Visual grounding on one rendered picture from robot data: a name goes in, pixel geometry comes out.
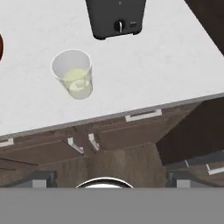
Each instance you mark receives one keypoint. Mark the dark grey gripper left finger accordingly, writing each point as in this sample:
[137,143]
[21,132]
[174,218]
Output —
[46,175]

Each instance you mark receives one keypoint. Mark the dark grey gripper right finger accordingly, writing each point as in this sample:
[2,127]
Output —
[172,176]

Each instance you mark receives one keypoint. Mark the glass of lemonade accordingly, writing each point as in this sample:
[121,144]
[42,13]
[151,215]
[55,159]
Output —
[76,78]

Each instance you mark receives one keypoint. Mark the dark red bowl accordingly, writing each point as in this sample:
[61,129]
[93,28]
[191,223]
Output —
[1,48]

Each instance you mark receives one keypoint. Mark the brown wooden cupboard door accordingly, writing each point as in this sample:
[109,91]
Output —
[38,153]
[128,135]

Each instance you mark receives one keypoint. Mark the brown wooden drawer front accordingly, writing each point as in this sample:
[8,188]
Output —
[215,178]
[38,137]
[175,113]

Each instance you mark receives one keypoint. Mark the white and black round thing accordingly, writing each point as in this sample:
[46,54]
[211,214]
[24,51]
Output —
[103,182]

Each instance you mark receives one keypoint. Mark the black toaster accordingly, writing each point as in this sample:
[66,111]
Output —
[115,16]

